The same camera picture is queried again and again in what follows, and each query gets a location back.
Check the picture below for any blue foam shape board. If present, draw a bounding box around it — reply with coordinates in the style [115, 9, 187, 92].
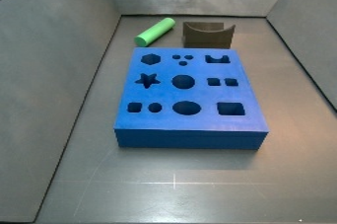
[113, 47, 269, 150]

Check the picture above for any green oval cylinder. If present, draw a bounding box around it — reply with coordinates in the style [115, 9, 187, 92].
[134, 18, 174, 47]

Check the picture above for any black curved fixture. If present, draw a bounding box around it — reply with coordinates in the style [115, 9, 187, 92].
[182, 22, 235, 48]

